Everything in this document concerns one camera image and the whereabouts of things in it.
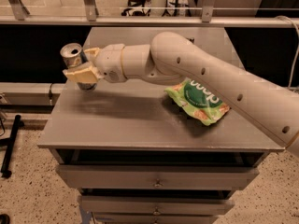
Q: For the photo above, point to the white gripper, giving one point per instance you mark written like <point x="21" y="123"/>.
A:
<point x="109" y="62"/>

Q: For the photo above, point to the silver blue redbull can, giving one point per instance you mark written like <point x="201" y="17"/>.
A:
<point x="73" y="56"/>

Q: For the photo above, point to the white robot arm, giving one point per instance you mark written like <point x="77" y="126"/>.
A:
<point x="170" y="58"/>

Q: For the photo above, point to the black office chair base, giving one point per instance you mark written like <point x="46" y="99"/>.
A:
<point x="135" y="3"/>

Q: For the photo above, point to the grey drawer cabinet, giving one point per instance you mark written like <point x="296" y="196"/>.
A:
<point x="136" y="124"/>

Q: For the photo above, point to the top grey drawer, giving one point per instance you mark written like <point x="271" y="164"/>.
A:
<point x="156" y="177"/>

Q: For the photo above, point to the grey drawer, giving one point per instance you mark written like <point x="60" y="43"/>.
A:
<point x="148" y="219"/>
<point x="155" y="206"/>
<point x="156" y="177"/>

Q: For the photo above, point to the black metal stand leg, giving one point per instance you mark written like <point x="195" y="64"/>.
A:
<point x="9" y="144"/>

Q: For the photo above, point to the green snack bag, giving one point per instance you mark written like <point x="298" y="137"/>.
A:
<point x="198" y="102"/>

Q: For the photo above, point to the middle grey drawer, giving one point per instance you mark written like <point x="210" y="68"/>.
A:
<point x="155" y="206"/>

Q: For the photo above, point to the bottom grey drawer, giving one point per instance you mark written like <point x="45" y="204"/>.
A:
<point x="148" y="219"/>

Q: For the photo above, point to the metal railing frame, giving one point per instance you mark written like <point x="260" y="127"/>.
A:
<point x="118" y="13"/>

